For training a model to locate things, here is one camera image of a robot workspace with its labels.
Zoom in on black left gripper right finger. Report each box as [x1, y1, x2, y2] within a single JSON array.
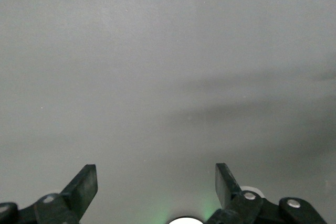
[[207, 163, 263, 224]]

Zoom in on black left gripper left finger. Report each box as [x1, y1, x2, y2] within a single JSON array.
[[35, 164, 98, 224]]

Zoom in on dark grey table mat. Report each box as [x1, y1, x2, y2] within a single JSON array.
[[0, 0, 336, 224]]

